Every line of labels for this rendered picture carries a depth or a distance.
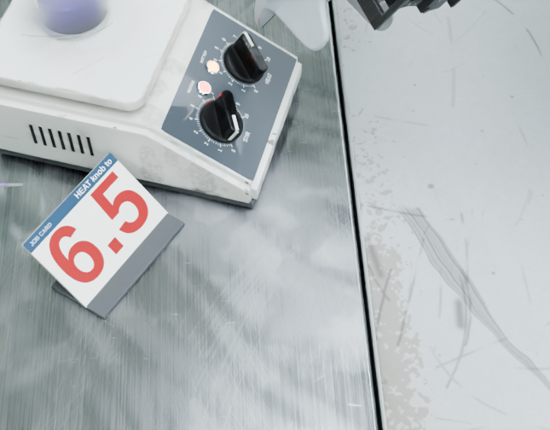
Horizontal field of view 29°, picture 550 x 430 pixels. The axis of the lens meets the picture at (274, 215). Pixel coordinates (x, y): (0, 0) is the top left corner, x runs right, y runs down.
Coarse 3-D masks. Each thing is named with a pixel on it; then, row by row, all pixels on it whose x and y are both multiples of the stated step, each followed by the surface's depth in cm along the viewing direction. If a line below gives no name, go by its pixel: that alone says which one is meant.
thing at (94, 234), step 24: (120, 168) 73; (96, 192) 72; (120, 192) 73; (72, 216) 71; (96, 216) 72; (120, 216) 72; (144, 216) 73; (48, 240) 69; (72, 240) 70; (96, 240) 71; (120, 240) 72; (72, 264) 70; (96, 264) 71
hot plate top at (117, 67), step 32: (32, 0) 75; (128, 0) 75; (160, 0) 74; (0, 32) 73; (32, 32) 73; (128, 32) 73; (160, 32) 73; (0, 64) 71; (32, 64) 71; (64, 64) 71; (96, 64) 71; (128, 64) 71; (160, 64) 71; (64, 96) 70; (96, 96) 70; (128, 96) 69
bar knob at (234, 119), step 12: (228, 96) 72; (204, 108) 73; (216, 108) 73; (228, 108) 72; (204, 120) 72; (216, 120) 73; (228, 120) 72; (240, 120) 74; (216, 132) 72; (228, 132) 72; (240, 132) 73
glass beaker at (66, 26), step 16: (48, 0) 69; (64, 0) 69; (80, 0) 69; (96, 0) 71; (48, 16) 71; (64, 16) 70; (80, 16) 71; (96, 16) 71; (48, 32) 72; (64, 32) 72; (80, 32) 72; (96, 32) 72
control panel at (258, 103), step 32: (224, 32) 77; (192, 64) 74; (224, 64) 75; (288, 64) 78; (192, 96) 73; (256, 96) 76; (192, 128) 72; (256, 128) 75; (224, 160) 72; (256, 160) 73
